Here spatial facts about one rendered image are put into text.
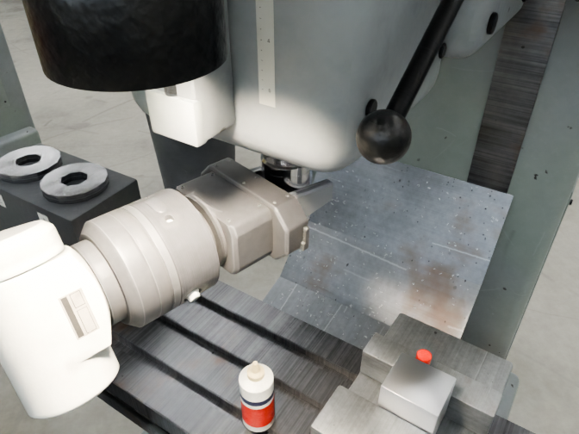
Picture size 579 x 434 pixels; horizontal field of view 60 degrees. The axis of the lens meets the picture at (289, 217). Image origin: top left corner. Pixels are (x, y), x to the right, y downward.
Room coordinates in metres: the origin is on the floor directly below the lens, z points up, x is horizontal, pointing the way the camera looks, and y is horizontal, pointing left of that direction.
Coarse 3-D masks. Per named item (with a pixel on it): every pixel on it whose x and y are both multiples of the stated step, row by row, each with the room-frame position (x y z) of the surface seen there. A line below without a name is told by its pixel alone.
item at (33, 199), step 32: (0, 160) 0.65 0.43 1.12; (32, 160) 0.67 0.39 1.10; (64, 160) 0.67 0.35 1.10; (0, 192) 0.59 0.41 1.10; (32, 192) 0.58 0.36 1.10; (64, 192) 0.56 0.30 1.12; (96, 192) 0.57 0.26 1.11; (128, 192) 0.60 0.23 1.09; (0, 224) 0.61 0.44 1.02; (64, 224) 0.52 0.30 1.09
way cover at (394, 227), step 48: (336, 192) 0.73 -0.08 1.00; (384, 192) 0.70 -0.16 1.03; (432, 192) 0.66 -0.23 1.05; (480, 192) 0.63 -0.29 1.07; (336, 240) 0.68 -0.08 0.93; (384, 240) 0.65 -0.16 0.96; (432, 240) 0.62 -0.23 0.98; (480, 240) 0.60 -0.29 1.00; (288, 288) 0.64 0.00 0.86; (336, 288) 0.62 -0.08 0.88; (384, 288) 0.60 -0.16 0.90; (432, 288) 0.57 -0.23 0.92; (336, 336) 0.54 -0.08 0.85
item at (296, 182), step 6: (264, 174) 0.38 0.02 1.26; (306, 174) 0.38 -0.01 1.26; (312, 174) 0.39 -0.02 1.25; (270, 180) 0.37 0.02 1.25; (276, 180) 0.37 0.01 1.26; (282, 180) 0.37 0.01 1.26; (288, 180) 0.37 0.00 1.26; (294, 180) 0.37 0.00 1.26; (300, 180) 0.37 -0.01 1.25; (306, 180) 0.38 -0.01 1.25; (282, 186) 0.37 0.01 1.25; (288, 186) 0.37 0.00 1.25; (294, 186) 0.37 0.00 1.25; (300, 186) 0.37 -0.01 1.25; (288, 192) 0.37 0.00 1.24
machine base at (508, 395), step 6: (510, 378) 0.93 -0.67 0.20; (516, 378) 0.93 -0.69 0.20; (510, 384) 0.91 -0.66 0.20; (516, 384) 0.91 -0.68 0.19; (504, 390) 0.89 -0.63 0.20; (510, 390) 0.89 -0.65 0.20; (516, 390) 0.90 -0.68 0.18; (504, 396) 0.86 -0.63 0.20; (510, 396) 0.87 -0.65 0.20; (504, 402) 0.85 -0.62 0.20; (510, 402) 0.85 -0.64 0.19; (498, 408) 0.83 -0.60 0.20; (504, 408) 0.83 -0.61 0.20; (510, 408) 0.84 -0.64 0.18; (498, 414) 0.81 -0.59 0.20; (504, 414) 0.81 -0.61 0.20
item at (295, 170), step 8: (264, 160) 0.38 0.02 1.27; (272, 160) 0.38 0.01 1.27; (280, 160) 0.38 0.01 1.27; (264, 168) 0.38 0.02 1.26; (272, 168) 0.37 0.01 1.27; (280, 168) 0.37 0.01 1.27; (288, 168) 0.37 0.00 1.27; (296, 168) 0.37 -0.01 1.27; (304, 168) 0.38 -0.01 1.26; (280, 176) 0.37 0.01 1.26; (288, 176) 0.37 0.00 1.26; (296, 176) 0.37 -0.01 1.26
